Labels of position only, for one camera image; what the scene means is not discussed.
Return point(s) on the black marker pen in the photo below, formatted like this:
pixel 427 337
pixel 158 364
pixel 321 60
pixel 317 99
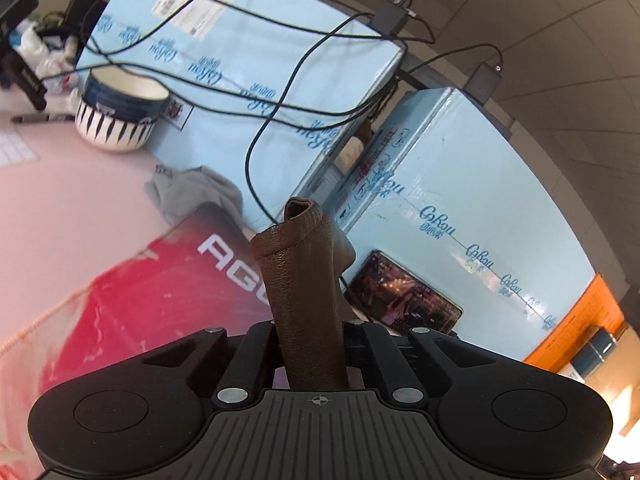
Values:
pixel 45 117

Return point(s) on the black stand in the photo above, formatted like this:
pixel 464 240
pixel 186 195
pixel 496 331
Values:
pixel 22 75

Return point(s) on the dark blue vacuum bottle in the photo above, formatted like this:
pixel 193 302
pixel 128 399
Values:
pixel 597 352

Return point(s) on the blue white patterned bowl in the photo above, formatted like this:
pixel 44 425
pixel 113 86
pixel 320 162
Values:
pixel 122 110

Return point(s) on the white keyboard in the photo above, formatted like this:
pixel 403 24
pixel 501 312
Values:
pixel 15 147

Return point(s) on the black power adapter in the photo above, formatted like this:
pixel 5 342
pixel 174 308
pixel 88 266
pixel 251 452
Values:
pixel 392 15
pixel 484 82

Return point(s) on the orange printed box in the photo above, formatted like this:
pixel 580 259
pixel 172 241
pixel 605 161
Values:
pixel 585 320

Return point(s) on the light blue printed carton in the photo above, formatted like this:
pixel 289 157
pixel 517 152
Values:
pixel 475 200
pixel 240 85

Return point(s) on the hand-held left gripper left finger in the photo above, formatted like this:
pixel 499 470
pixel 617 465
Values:
pixel 240 360

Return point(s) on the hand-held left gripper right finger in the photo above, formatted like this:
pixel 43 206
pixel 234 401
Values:
pixel 380 360

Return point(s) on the brown leather garment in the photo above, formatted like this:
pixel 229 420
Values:
pixel 305 305

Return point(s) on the red blue printed desk mat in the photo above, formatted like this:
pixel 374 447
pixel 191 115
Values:
pixel 165 300

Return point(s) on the black smartphone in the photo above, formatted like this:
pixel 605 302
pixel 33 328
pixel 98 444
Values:
pixel 405 295

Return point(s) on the white plastic bag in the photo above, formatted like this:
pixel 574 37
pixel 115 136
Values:
pixel 45 60

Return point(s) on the grey cloth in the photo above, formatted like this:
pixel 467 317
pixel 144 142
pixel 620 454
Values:
pixel 200 192

